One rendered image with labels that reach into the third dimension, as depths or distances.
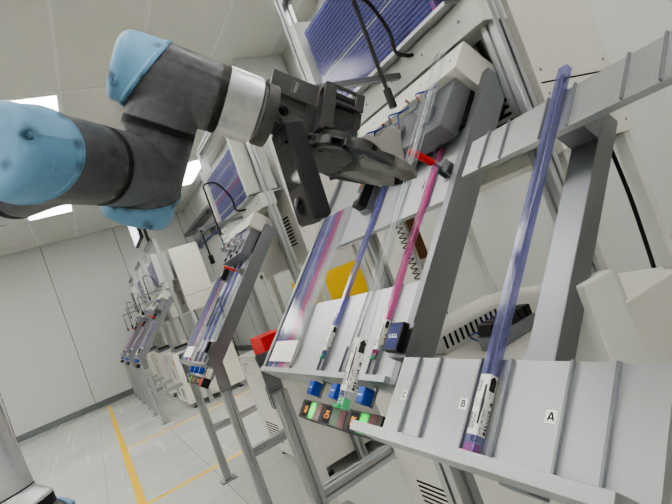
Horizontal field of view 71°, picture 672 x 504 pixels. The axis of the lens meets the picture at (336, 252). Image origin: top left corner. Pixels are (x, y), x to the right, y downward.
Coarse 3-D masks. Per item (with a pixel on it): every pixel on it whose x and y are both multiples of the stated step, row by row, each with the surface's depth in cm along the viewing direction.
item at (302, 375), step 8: (264, 368) 133; (272, 368) 127; (280, 368) 122; (288, 368) 117; (280, 376) 132; (288, 376) 124; (296, 376) 117; (304, 376) 111; (312, 376) 106; (320, 376) 101; (328, 376) 97; (336, 376) 94; (360, 376) 86; (368, 376) 83; (376, 376) 81; (384, 376) 79; (328, 384) 109; (360, 384) 90; (368, 384) 87; (376, 384) 83; (384, 384) 80; (384, 392) 89; (392, 392) 85
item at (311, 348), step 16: (416, 288) 88; (320, 304) 125; (336, 304) 116; (352, 304) 108; (384, 304) 95; (400, 304) 90; (320, 320) 120; (352, 320) 104; (400, 320) 87; (304, 336) 124; (320, 336) 115; (336, 336) 108; (352, 336) 100; (304, 352) 119; (320, 352) 111; (336, 352) 104; (368, 352) 92; (384, 352) 87; (304, 368) 115; (320, 368) 107; (336, 368) 100; (368, 368) 88; (384, 368) 84
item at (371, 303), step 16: (432, 64) 68; (432, 80) 66; (432, 96) 65; (416, 128) 64; (416, 144) 62; (416, 160) 62; (400, 192) 60; (400, 208) 59; (384, 240) 58; (384, 256) 57; (384, 272) 56; (368, 304) 55; (368, 320) 54; (368, 336) 54
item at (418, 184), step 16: (464, 128) 101; (448, 144) 104; (352, 192) 146; (416, 192) 107; (432, 192) 100; (336, 208) 153; (384, 208) 119; (416, 208) 103; (432, 208) 99; (352, 224) 133; (384, 224) 114; (352, 240) 128
